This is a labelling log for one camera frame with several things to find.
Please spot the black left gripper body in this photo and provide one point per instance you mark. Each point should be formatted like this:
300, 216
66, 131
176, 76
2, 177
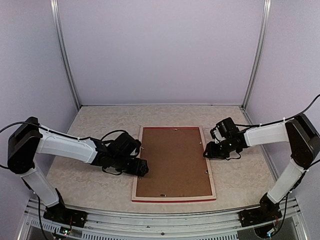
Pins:
121, 165

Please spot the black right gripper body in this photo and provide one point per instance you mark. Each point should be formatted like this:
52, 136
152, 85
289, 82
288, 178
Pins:
225, 149

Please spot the brown cardboard backing board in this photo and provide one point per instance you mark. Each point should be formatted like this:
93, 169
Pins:
175, 162

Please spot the wooden picture frame red edge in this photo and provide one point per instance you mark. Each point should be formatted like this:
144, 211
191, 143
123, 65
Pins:
211, 195

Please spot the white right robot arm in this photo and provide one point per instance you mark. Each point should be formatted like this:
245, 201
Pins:
297, 132

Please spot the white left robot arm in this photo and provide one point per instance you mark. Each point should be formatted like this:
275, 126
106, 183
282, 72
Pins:
31, 139

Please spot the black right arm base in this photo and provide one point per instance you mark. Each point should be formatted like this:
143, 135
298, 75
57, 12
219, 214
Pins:
265, 212

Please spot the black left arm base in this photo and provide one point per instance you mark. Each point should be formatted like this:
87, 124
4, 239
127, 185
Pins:
59, 213

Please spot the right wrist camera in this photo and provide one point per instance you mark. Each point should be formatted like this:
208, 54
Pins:
225, 129

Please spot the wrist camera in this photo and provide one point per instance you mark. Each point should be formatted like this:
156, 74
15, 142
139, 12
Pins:
125, 145
225, 129

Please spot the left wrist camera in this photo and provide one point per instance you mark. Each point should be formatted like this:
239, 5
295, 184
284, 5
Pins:
125, 145

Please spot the aluminium front rail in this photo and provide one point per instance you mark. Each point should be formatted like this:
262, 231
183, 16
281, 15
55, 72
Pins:
115, 225

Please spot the right aluminium corner post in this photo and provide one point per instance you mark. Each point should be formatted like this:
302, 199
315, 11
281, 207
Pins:
258, 53

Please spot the aluminium corner post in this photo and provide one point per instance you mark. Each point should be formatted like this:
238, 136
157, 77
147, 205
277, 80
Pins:
54, 5
258, 53

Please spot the left aluminium corner post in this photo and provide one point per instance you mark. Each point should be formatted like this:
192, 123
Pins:
54, 5

